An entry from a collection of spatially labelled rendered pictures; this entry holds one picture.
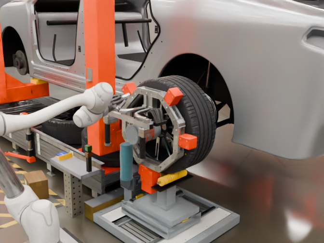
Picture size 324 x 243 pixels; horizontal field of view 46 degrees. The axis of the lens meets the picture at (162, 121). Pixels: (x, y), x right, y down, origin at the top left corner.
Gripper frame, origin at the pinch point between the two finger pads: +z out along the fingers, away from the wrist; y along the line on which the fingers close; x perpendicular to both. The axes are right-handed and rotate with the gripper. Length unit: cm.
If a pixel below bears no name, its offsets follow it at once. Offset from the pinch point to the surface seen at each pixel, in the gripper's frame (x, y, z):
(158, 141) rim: 33.0, -24.1, 25.5
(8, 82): 152, 180, 81
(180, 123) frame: 0.2, -34.4, 13.9
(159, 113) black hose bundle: -1.2, -22.0, 6.5
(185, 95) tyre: -9.2, -24.8, 27.3
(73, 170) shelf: 84, 15, -2
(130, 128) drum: 19.4, -10.4, 3.3
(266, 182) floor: 92, -103, 149
